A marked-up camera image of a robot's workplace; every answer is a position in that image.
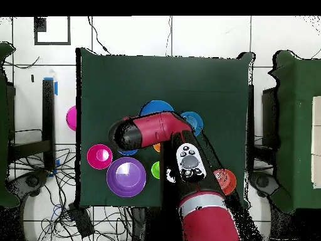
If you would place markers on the orange bowl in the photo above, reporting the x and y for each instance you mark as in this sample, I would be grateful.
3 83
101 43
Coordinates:
228 183

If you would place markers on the small light blue bowl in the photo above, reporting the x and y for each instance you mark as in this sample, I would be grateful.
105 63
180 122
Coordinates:
196 123

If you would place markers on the black power strip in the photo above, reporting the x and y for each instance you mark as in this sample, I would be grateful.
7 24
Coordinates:
81 221

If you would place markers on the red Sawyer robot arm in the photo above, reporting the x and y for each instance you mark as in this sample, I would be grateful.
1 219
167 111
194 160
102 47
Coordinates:
155 130

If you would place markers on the small pink bowl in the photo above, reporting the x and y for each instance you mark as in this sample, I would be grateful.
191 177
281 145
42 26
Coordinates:
99 157

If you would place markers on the large light blue bowl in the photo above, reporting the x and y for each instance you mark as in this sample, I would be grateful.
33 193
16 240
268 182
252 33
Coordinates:
156 108

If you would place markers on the orange cup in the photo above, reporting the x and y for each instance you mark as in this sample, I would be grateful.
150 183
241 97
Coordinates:
157 147

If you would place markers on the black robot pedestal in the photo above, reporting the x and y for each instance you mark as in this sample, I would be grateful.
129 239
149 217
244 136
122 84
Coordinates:
150 226

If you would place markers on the small dark blue bowl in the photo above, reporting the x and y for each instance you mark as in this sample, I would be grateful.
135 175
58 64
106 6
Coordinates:
128 152

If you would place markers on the green cup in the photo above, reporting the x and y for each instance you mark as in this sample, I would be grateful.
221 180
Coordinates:
156 170

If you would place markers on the black square frame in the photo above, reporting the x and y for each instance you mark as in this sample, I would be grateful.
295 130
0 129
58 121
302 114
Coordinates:
69 30

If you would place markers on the magenta bowl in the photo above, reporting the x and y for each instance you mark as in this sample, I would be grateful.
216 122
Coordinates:
72 118

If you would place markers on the dark green table cloth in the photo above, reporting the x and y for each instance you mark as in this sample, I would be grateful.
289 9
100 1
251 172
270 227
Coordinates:
150 75

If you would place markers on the black metal stand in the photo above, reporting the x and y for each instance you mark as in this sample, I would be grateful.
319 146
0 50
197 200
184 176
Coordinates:
48 113

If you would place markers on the large purple bowl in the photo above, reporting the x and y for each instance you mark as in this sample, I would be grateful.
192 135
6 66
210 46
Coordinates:
125 178

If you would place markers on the white box stack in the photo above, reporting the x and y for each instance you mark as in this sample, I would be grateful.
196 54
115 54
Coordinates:
317 140

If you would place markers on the neighbouring green table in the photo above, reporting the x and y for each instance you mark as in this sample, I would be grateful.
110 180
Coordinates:
3 125
296 125

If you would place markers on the black pedestal leg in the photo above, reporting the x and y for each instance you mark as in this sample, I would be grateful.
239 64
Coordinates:
27 182
263 182

